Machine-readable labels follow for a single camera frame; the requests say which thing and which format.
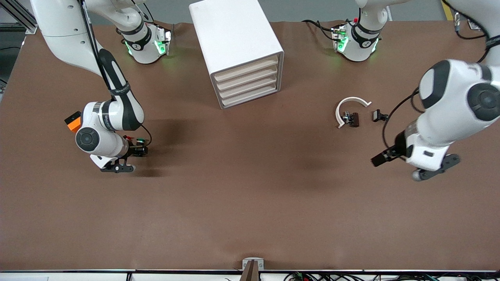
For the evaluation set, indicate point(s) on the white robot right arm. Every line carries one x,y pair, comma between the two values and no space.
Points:
58,27

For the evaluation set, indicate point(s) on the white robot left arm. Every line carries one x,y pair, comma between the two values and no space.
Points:
449,101

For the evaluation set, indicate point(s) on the red push button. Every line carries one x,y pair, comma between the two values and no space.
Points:
127,137

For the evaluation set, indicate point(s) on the cream plastic drawer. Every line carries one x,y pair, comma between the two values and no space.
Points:
246,78
247,87
247,96
246,68

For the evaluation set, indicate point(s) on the orange button enclosure box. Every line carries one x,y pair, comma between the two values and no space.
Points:
72,125

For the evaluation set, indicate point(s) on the aluminium frame profile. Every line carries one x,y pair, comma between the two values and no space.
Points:
29,29
474,25

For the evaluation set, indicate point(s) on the small black plastic part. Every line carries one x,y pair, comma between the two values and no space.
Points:
377,115

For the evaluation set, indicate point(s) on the white drawer cabinet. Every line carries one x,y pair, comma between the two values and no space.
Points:
230,35

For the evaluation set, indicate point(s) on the brown table mat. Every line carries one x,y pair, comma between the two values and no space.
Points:
250,195

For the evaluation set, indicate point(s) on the grey metal bracket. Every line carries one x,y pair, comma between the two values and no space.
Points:
246,262

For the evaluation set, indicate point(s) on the white curved plastic part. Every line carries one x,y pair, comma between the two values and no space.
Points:
353,98

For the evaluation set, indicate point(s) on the brown camera pole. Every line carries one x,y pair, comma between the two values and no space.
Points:
250,273

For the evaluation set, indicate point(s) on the dark brown block part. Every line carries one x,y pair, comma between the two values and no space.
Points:
354,120

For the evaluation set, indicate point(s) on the green push button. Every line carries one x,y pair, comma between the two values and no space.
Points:
140,139

